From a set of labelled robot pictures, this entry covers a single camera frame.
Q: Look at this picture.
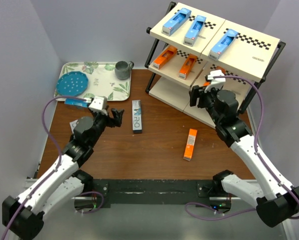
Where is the leaf patterned serving tray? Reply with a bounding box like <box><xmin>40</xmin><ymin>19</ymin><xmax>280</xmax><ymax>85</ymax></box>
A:
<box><xmin>54</xmin><ymin>61</ymin><xmax>131</xmax><ymax>101</ymax></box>

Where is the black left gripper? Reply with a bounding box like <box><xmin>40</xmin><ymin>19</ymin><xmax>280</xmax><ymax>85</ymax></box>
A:
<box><xmin>89</xmin><ymin>105</ymin><xmax>124</xmax><ymax>147</ymax></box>

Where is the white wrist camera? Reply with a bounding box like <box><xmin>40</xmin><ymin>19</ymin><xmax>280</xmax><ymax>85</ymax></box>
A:
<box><xmin>205</xmin><ymin>70</ymin><xmax>226</xmax><ymax>90</ymax></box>
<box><xmin>84</xmin><ymin>96</ymin><xmax>108</xmax><ymax>117</ymax></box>

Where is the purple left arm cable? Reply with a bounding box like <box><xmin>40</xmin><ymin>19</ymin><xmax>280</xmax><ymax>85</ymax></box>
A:
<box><xmin>0</xmin><ymin>96</ymin><xmax>105</xmax><ymax>240</ymax></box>

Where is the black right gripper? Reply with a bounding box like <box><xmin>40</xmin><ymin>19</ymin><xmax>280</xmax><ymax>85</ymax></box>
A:
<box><xmin>189</xmin><ymin>84</ymin><xmax>222</xmax><ymax>125</ymax></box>

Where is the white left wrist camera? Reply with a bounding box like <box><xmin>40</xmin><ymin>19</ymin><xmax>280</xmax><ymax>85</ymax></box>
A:
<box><xmin>84</xmin><ymin>96</ymin><xmax>108</xmax><ymax>117</ymax></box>

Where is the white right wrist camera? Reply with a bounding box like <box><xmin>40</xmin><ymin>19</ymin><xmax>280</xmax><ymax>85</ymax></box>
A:
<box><xmin>205</xmin><ymin>70</ymin><xmax>226</xmax><ymax>90</ymax></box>

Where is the cream three tier shelf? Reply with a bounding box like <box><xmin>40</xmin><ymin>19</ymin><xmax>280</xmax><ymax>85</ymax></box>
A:
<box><xmin>145</xmin><ymin>2</ymin><xmax>286</xmax><ymax>127</ymax></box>

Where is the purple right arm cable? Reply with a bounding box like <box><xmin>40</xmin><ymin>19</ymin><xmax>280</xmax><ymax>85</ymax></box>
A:
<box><xmin>184</xmin><ymin>75</ymin><xmax>299</xmax><ymax>221</ymax></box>

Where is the blue silver R&O toothpaste box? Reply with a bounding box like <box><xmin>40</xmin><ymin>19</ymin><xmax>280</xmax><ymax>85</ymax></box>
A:
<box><xmin>64</xmin><ymin>98</ymin><xmax>88</xmax><ymax>108</ymax></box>

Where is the orange Curaprox box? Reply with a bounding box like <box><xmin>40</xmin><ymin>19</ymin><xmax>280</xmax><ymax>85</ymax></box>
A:
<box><xmin>153</xmin><ymin>45</ymin><xmax>178</xmax><ymax>70</ymax></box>
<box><xmin>183</xmin><ymin>128</ymin><xmax>198</xmax><ymax>161</ymax></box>
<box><xmin>178</xmin><ymin>54</ymin><xmax>198</xmax><ymax>80</ymax></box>

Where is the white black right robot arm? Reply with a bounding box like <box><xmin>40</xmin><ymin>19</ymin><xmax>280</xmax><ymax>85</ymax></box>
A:
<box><xmin>189</xmin><ymin>85</ymin><xmax>299</xmax><ymax>228</ymax></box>

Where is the light blue Curaprox box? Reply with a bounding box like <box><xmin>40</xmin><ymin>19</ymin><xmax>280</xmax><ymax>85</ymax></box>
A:
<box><xmin>208</xmin><ymin>29</ymin><xmax>239</xmax><ymax>61</ymax></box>
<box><xmin>162</xmin><ymin>8</ymin><xmax>192</xmax><ymax>36</ymax></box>
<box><xmin>183</xmin><ymin>15</ymin><xmax>206</xmax><ymax>47</ymax></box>

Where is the teal dotted plate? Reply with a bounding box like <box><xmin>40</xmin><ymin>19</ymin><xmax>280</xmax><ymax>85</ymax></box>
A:
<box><xmin>55</xmin><ymin>71</ymin><xmax>89</xmax><ymax>97</ymax></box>

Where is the orange Curaprox box flap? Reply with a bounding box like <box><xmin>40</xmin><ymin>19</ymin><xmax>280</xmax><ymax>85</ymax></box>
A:
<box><xmin>215</xmin><ymin>66</ymin><xmax>226</xmax><ymax>75</ymax></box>

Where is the grey ceramic mug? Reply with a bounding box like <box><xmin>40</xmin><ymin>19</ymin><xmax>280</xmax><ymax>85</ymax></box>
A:
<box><xmin>114</xmin><ymin>61</ymin><xmax>135</xmax><ymax>80</ymax></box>

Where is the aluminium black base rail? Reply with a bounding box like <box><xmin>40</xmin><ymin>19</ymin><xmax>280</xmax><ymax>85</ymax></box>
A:
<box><xmin>86</xmin><ymin>178</ymin><xmax>229</xmax><ymax>209</ymax></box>

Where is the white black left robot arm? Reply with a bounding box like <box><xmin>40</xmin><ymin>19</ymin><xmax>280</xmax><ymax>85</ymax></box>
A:
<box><xmin>1</xmin><ymin>108</ymin><xmax>124</xmax><ymax>240</ymax></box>

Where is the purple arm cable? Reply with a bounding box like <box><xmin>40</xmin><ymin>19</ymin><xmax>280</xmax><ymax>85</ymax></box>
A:
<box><xmin>184</xmin><ymin>75</ymin><xmax>299</xmax><ymax>221</ymax></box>
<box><xmin>0</xmin><ymin>96</ymin><xmax>105</xmax><ymax>240</ymax></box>

